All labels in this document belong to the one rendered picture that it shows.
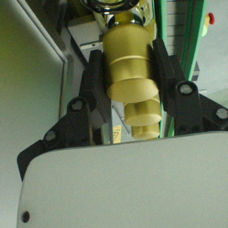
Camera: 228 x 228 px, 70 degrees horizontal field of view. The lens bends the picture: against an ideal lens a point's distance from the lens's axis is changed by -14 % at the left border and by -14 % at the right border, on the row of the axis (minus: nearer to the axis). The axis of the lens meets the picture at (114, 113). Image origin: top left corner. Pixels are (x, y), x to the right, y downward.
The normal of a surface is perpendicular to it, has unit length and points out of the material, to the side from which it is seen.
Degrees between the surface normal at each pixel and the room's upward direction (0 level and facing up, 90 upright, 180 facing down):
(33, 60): 90
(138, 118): 0
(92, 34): 0
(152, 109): 90
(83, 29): 0
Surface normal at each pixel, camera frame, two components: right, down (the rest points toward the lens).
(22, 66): 0.97, -0.13
